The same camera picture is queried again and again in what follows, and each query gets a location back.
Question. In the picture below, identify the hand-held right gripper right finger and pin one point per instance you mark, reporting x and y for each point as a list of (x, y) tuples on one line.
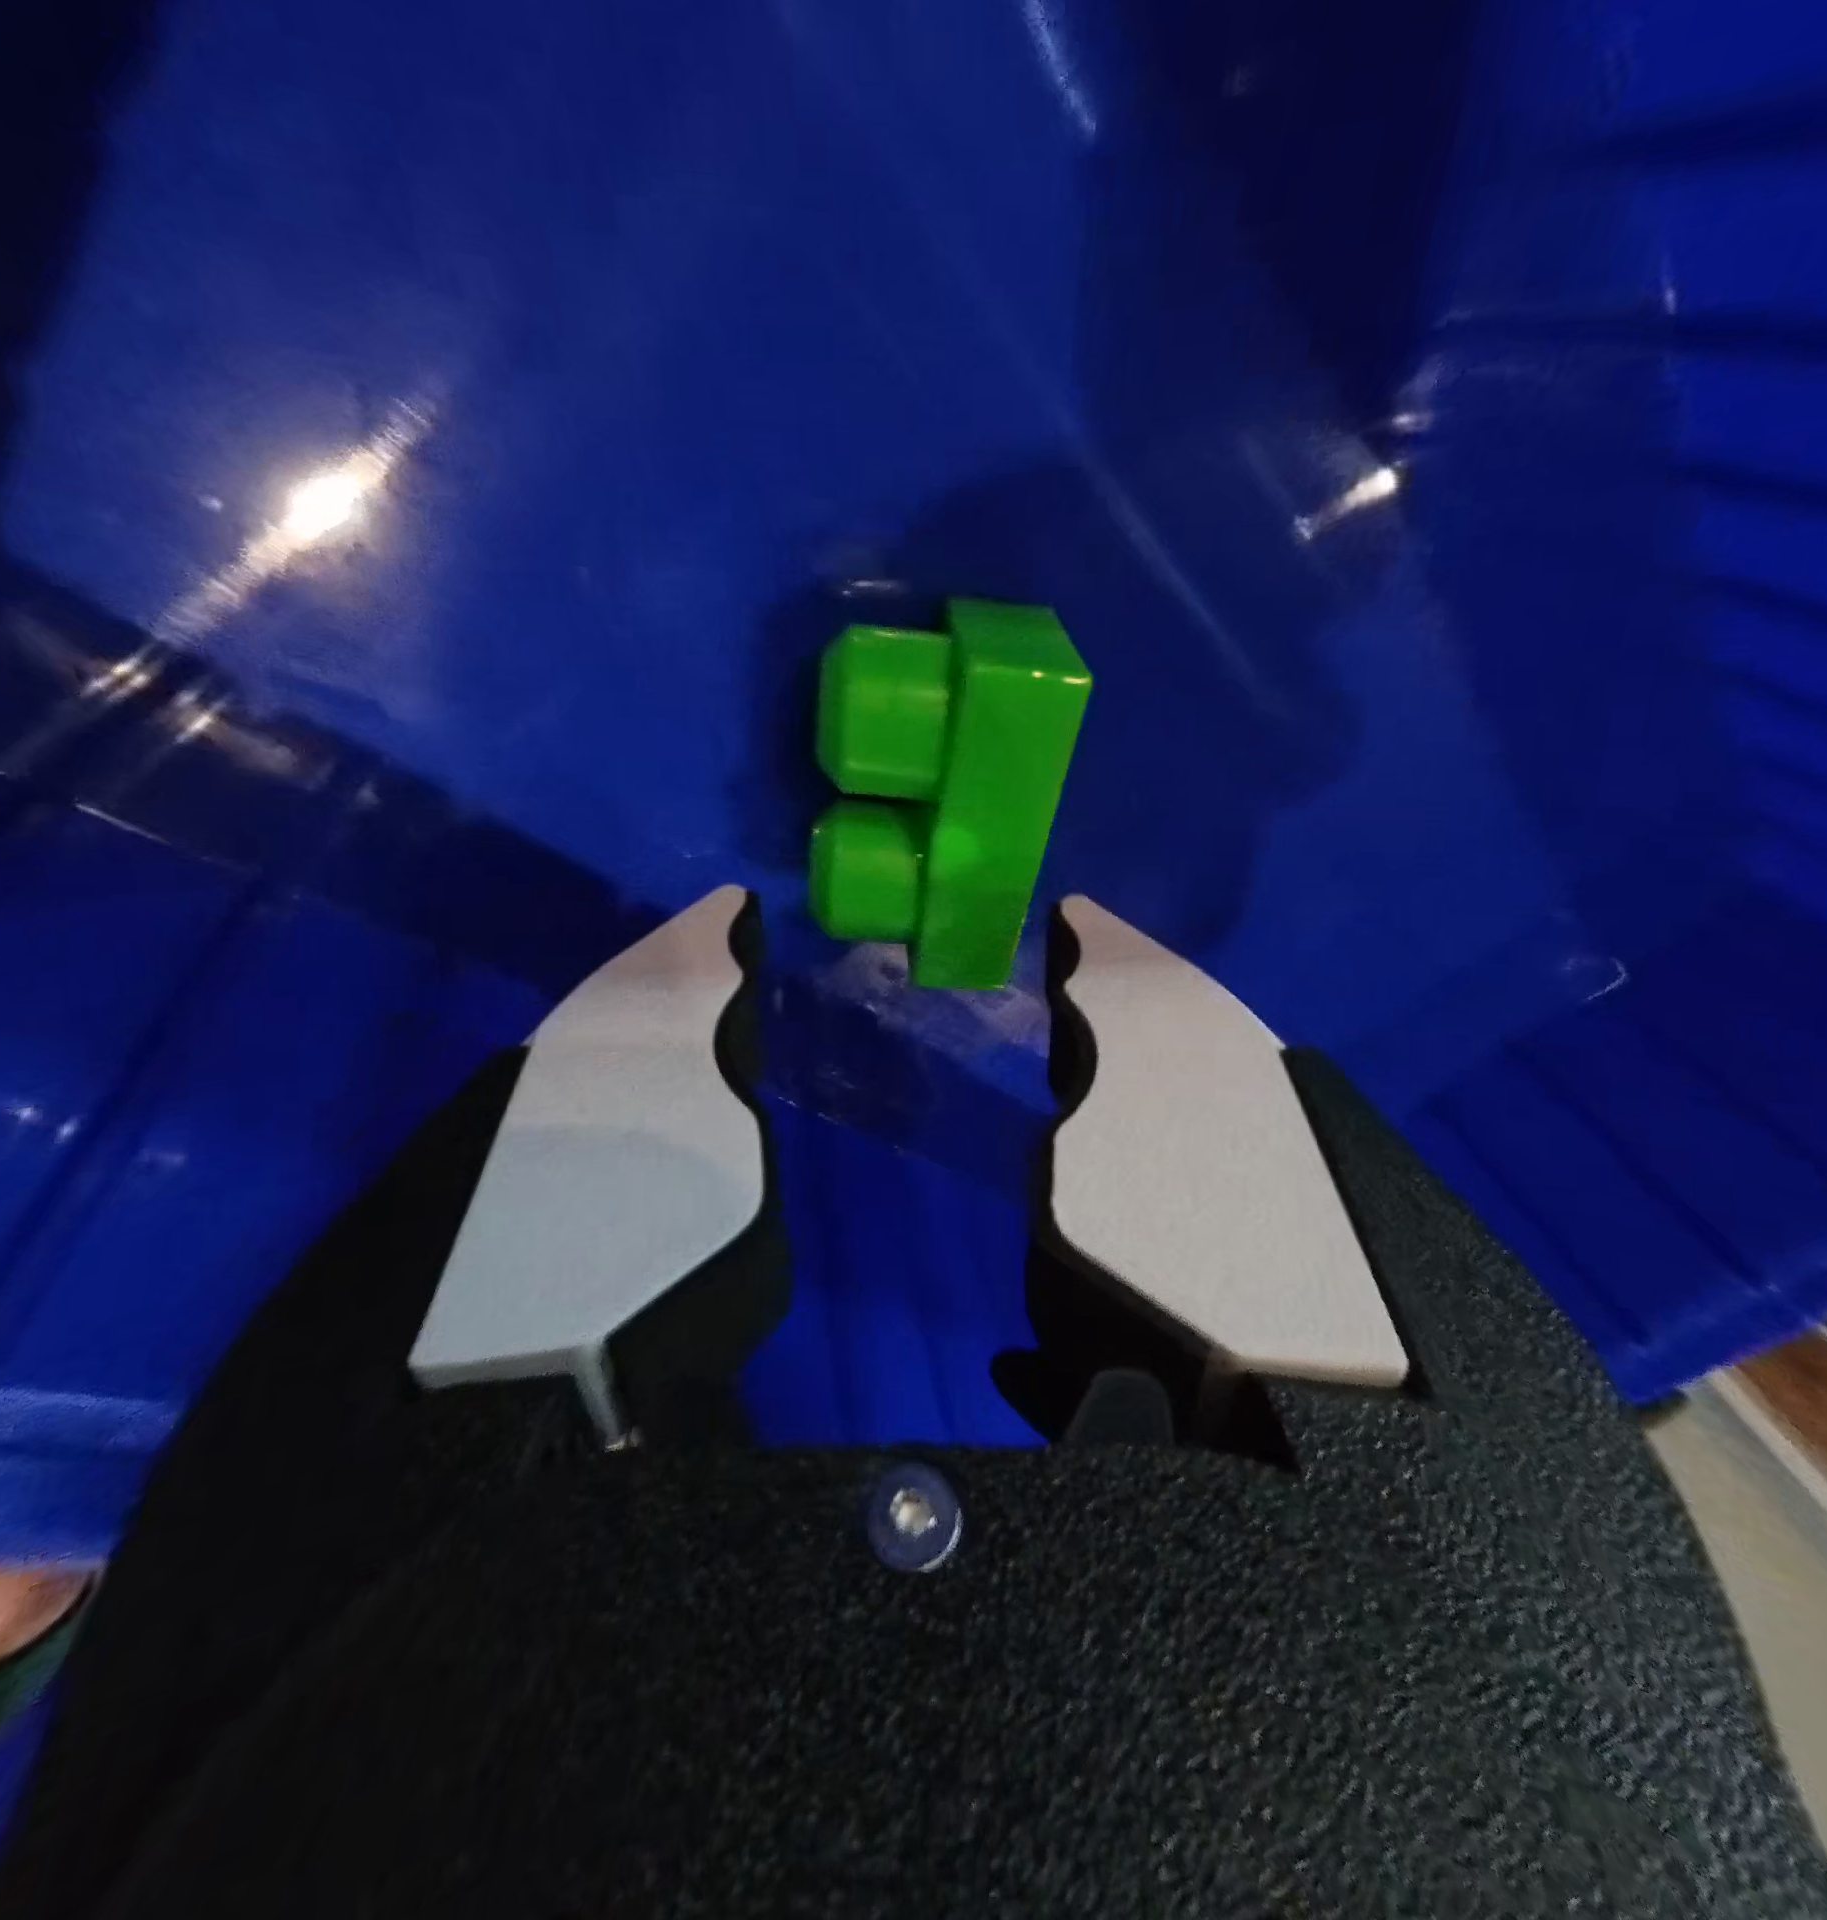
[(1213, 1185)]

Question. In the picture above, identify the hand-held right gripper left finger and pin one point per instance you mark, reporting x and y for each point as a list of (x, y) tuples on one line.
[(584, 1168)]

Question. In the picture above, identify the green mega block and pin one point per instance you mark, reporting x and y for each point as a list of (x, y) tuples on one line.
[(1002, 749)]

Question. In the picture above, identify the blue plastic bin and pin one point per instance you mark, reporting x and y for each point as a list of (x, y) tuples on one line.
[(554, 376)]

